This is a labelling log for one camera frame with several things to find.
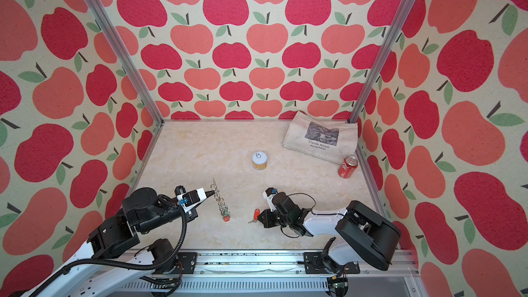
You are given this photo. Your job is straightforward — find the metal car-shaped key holder plate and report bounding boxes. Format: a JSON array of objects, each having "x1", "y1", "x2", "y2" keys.
[{"x1": 210, "y1": 180, "x2": 230, "y2": 222}]

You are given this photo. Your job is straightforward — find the red framed tag with key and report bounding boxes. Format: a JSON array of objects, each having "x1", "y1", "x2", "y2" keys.
[{"x1": 249, "y1": 209, "x2": 261, "y2": 224}]

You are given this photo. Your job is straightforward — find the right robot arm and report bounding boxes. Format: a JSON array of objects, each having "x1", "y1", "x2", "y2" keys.
[{"x1": 257, "y1": 188, "x2": 402, "y2": 274}]

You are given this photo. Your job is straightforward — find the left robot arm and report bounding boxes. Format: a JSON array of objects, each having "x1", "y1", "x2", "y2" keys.
[{"x1": 14, "y1": 186, "x2": 214, "y2": 296}]

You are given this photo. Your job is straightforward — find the small round tin can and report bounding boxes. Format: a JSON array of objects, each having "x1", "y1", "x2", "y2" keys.
[{"x1": 252, "y1": 151, "x2": 268, "y2": 170}]

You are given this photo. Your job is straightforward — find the red soda can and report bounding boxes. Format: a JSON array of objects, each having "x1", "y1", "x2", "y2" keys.
[{"x1": 338, "y1": 155, "x2": 359, "y2": 179}]

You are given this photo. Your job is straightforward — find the beige canvas tote bag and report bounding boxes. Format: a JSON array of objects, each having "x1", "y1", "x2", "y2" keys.
[{"x1": 283, "y1": 111, "x2": 359, "y2": 164}]

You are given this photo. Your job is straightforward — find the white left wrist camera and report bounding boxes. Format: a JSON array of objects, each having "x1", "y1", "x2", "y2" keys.
[{"x1": 175, "y1": 186, "x2": 207, "y2": 211}]

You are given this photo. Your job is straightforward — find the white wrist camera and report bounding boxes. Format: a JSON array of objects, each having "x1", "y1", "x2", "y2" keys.
[
  {"x1": 175, "y1": 186, "x2": 207, "y2": 211},
  {"x1": 263, "y1": 188, "x2": 278, "y2": 212}
]

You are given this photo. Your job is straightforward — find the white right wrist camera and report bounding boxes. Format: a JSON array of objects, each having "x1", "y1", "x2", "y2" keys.
[{"x1": 263, "y1": 188, "x2": 278, "y2": 212}]

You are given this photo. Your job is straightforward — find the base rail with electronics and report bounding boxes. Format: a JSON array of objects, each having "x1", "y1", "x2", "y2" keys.
[{"x1": 90, "y1": 249, "x2": 351, "y2": 297}]

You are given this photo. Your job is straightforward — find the aluminium corner post left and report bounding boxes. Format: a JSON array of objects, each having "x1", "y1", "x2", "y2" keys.
[{"x1": 84, "y1": 0, "x2": 164, "y2": 129}]

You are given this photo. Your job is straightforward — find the aluminium corner post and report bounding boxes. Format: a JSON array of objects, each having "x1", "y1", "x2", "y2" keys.
[
  {"x1": 347, "y1": 0, "x2": 416, "y2": 123},
  {"x1": 84, "y1": 0, "x2": 164, "y2": 129}
]

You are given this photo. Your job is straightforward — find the aluminium corner post right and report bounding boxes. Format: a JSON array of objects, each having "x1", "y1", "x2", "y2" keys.
[{"x1": 347, "y1": 0, "x2": 416, "y2": 123}]

